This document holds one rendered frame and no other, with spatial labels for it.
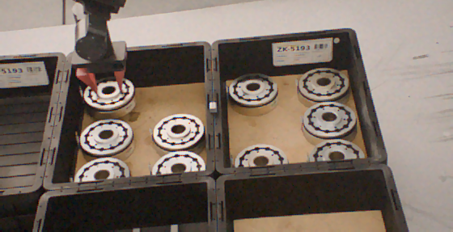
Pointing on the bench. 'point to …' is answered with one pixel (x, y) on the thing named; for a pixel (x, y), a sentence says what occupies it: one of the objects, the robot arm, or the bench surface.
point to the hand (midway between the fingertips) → (107, 87)
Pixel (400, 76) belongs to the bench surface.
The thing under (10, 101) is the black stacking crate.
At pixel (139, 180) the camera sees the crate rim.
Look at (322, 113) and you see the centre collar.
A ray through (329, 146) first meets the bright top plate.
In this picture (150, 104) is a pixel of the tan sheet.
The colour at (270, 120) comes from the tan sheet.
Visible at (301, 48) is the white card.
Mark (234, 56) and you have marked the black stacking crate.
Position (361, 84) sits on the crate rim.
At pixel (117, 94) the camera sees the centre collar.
